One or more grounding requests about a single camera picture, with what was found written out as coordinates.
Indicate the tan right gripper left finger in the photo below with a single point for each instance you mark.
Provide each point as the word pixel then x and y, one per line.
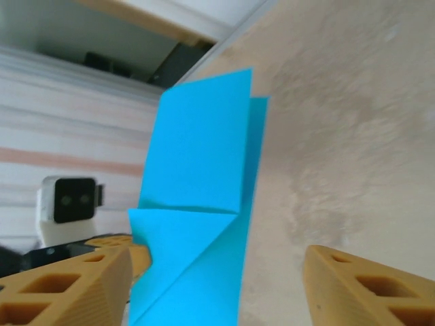
pixel 68 295

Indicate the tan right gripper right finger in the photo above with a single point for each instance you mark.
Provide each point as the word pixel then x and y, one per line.
pixel 367 292

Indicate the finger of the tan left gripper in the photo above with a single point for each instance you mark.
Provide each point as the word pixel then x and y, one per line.
pixel 141 261
pixel 108 241

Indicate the blue cloth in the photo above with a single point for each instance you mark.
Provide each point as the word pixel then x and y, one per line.
pixel 197 153

